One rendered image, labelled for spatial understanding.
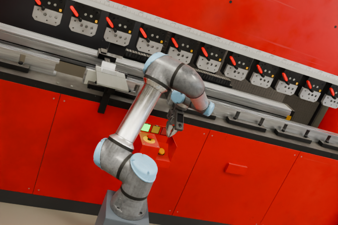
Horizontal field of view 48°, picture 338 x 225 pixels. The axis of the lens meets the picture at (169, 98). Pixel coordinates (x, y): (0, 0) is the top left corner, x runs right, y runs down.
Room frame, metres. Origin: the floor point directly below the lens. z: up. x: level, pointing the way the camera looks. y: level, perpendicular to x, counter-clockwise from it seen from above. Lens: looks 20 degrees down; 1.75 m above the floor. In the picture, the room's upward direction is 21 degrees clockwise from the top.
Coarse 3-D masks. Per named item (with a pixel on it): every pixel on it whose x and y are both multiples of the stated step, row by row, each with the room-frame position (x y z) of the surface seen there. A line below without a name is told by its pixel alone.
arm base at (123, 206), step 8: (120, 192) 1.26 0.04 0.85; (112, 200) 1.26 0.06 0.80; (120, 200) 1.24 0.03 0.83; (128, 200) 1.23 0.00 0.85; (136, 200) 1.24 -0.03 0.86; (144, 200) 1.27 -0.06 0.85; (112, 208) 1.24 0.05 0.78; (120, 208) 1.23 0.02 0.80; (128, 208) 1.23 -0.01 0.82; (136, 208) 1.24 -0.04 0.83; (144, 208) 1.27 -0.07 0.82; (120, 216) 1.22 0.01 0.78; (128, 216) 1.22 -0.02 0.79; (136, 216) 1.23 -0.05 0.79
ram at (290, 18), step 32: (128, 0) 2.14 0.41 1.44; (160, 0) 2.20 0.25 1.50; (192, 0) 2.26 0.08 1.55; (224, 0) 2.32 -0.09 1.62; (256, 0) 2.38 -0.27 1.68; (288, 0) 2.45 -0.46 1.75; (320, 0) 2.52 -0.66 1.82; (224, 32) 2.35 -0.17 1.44; (256, 32) 2.42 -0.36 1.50; (288, 32) 2.49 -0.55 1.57; (320, 32) 2.56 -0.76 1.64; (320, 64) 2.60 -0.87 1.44
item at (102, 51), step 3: (99, 48) 2.44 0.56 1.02; (102, 48) 2.42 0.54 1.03; (99, 51) 2.37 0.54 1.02; (102, 51) 2.36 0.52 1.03; (105, 51) 2.38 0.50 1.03; (99, 54) 2.34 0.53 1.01; (102, 54) 2.34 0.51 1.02; (105, 54) 2.36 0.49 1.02; (99, 57) 2.34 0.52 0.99; (102, 57) 2.35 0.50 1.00; (105, 57) 2.35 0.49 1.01; (108, 57) 2.36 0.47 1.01; (111, 57) 2.36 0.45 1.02; (114, 57) 2.37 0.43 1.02; (105, 60) 2.30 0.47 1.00; (108, 60) 2.32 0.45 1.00; (111, 60) 2.37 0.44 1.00; (114, 60) 2.37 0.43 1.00
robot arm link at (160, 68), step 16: (144, 64) 1.49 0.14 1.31; (160, 64) 1.47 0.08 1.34; (176, 64) 1.47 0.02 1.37; (144, 80) 1.47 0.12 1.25; (160, 80) 1.44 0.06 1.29; (144, 96) 1.42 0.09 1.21; (128, 112) 1.40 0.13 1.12; (144, 112) 1.40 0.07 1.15; (128, 128) 1.36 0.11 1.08; (112, 144) 1.31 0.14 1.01; (128, 144) 1.33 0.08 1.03; (96, 160) 1.29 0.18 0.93; (112, 160) 1.28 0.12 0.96
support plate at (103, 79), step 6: (96, 66) 2.14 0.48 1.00; (96, 72) 2.04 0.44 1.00; (102, 72) 2.08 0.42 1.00; (96, 78) 1.97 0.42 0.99; (102, 78) 1.98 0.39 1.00; (108, 78) 2.02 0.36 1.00; (114, 78) 2.06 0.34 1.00; (120, 78) 2.09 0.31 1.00; (102, 84) 1.90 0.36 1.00; (108, 84) 1.93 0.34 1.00; (114, 84) 1.96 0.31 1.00; (120, 84) 2.00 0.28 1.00; (126, 84) 2.03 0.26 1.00; (126, 90) 1.95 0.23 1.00
